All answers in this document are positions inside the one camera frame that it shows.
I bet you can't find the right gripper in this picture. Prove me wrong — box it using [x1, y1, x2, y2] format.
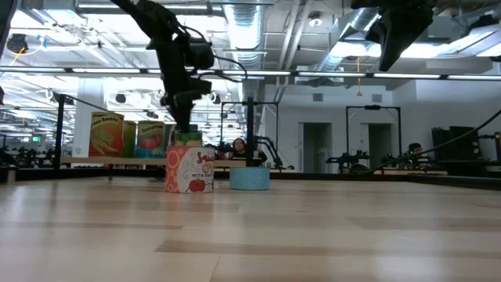
[351, 0, 436, 72]

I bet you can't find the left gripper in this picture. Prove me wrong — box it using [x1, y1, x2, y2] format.
[160, 76, 212, 133]

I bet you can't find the green sweet peas can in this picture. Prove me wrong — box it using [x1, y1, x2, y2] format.
[173, 131, 204, 148]

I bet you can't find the tomatoes can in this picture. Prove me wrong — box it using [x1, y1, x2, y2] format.
[135, 120, 167, 159]

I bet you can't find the orange white sauce can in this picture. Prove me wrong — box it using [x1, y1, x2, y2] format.
[164, 145, 216, 194]

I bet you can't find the orange green beans can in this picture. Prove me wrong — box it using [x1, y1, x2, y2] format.
[88, 111, 125, 158]

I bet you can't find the low light blue can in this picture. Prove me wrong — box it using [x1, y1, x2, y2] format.
[229, 167, 271, 192]

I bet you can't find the person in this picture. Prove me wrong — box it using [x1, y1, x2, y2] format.
[406, 142, 426, 158]
[229, 137, 258, 160]

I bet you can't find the long ceiling light bar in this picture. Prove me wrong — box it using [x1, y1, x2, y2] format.
[0, 66, 501, 81]

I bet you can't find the black equipment rack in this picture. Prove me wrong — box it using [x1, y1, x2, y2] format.
[431, 125, 501, 162]

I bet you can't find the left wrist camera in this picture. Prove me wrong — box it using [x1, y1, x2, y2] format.
[186, 38, 216, 71]

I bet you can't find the black stand frame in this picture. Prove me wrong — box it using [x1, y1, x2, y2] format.
[345, 104, 402, 165]

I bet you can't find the silver ventilation duct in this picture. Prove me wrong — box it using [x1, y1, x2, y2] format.
[223, 0, 268, 71]

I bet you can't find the black cable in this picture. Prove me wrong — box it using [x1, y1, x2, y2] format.
[369, 109, 501, 174]

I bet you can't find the black metal shelf frame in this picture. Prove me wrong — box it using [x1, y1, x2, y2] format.
[54, 92, 281, 173]

